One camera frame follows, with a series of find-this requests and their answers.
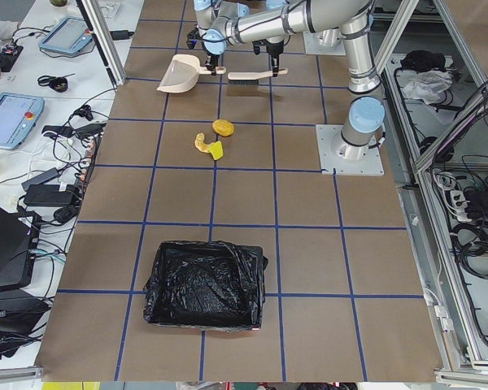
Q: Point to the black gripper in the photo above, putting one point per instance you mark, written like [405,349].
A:
[210,58]
[273,50]

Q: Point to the beige brush with black bristles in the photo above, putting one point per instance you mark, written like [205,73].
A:
[253,77]

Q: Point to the beige plastic dustpan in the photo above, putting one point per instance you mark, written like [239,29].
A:
[182,74]

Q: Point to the yellow bread roll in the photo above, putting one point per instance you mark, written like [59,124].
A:
[223,127]

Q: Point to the toy croissant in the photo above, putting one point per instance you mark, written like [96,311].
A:
[200,144]

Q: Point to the yellow cheese wedge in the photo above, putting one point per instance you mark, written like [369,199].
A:
[216,150]

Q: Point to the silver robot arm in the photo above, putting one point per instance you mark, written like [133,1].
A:
[283,19]
[212,20]

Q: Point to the black lined trash bin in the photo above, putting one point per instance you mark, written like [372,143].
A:
[215,285]

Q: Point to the blue teach pendant far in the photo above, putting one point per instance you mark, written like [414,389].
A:
[68,38]

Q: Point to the blue teach pendant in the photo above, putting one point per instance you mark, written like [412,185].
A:
[68,38]
[18,116]

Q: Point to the white crumpled cloth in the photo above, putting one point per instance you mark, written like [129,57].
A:
[429,87]

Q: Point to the blue teach pendant near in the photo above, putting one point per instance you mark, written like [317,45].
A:
[18,116]

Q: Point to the black power adapter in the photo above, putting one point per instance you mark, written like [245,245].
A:
[50,195]

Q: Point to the black laptop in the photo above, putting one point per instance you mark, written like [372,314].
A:
[17,242]

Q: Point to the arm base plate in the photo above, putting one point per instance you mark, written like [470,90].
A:
[339,158]
[328,42]

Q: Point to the aluminium frame post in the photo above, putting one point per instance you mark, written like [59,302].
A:
[97,25]

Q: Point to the power strip with cables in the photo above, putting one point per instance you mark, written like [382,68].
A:
[87,163]

